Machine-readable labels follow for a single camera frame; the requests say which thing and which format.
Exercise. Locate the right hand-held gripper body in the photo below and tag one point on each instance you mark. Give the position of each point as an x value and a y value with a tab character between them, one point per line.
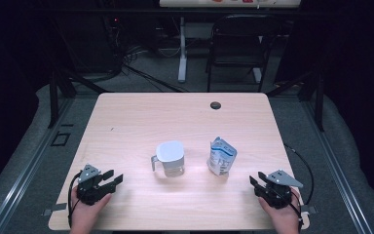
276	193

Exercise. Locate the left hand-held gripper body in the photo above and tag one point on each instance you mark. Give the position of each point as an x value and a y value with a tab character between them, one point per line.
89	190

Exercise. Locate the white and blue pouch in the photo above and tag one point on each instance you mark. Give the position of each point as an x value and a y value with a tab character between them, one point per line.
221	159

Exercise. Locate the clear jar with white lid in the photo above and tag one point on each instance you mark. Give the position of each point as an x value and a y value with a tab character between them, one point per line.
170	152

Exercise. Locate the person's left hand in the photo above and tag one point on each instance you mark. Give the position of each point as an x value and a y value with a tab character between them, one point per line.
86	216

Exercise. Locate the person's right hand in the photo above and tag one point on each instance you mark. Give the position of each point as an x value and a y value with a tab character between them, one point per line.
285	217

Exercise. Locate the grey tape strip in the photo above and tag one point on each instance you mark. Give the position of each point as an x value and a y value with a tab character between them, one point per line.
309	209
56	208

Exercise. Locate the black round table grommet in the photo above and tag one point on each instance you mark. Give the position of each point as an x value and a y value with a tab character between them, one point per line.
215	105

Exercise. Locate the black metal stand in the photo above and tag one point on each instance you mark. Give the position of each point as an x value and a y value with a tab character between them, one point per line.
53	97
319	104

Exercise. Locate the black equipment cabinet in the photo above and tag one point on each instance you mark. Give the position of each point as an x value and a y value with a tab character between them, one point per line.
91	45

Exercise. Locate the black folding chair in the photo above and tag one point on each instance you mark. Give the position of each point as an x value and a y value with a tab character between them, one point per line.
240	48

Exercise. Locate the white standing desk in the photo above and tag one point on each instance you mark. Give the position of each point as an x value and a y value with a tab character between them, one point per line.
182	48

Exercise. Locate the grey metal floor rail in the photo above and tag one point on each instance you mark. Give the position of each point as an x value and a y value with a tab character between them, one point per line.
336	169
29	169

